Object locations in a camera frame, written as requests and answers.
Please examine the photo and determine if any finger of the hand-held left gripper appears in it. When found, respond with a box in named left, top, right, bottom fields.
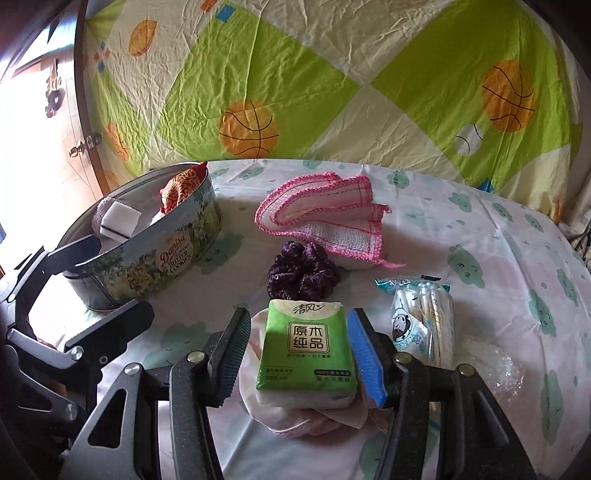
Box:
left=7, top=299, right=155, bottom=370
left=14, top=234, right=103, bottom=296

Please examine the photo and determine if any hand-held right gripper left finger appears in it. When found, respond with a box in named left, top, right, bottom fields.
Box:
left=60, top=307, right=252, bottom=480

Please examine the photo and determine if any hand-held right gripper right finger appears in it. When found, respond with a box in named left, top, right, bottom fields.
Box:
left=346, top=308, right=539, bottom=480

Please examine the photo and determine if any white sponge block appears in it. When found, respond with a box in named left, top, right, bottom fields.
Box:
left=99, top=199, right=141, bottom=240

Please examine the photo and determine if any green tissue pack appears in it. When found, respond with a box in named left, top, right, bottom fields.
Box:
left=255, top=298, right=357, bottom=409

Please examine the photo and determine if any cotton swab pack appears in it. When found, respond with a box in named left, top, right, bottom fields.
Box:
left=375, top=274, right=455, bottom=365

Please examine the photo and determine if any round metal cookie tin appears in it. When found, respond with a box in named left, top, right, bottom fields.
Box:
left=59, top=161, right=223, bottom=312

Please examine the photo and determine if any purple scrunchie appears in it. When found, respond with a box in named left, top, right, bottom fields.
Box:
left=268, top=240, right=341, bottom=301

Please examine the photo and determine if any red brocade pouch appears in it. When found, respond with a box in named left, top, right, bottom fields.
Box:
left=159, top=162, right=208, bottom=215

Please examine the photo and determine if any pink-edged white dishcloth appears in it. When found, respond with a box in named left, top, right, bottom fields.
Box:
left=255, top=172, right=406, bottom=270

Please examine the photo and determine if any brass door knob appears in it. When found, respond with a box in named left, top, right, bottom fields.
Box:
left=69, top=131, right=102, bottom=158

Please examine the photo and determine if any clear plastic bag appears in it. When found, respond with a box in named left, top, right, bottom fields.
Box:
left=455, top=337, right=527, bottom=393

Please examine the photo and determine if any wooden door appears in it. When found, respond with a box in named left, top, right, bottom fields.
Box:
left=0, top=0, right=153, bottom=232

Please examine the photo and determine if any white cloud-print tablecloth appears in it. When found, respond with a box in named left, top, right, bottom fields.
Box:
left=28, top=159, right=591, bottom=480

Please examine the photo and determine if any door ornament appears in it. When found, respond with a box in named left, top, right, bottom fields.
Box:
left=44, top=60, right=66, bottom=121

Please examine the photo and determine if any green ball-print wall sheet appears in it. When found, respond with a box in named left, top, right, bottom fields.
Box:
left=76, top=0, right=583, bottom=222

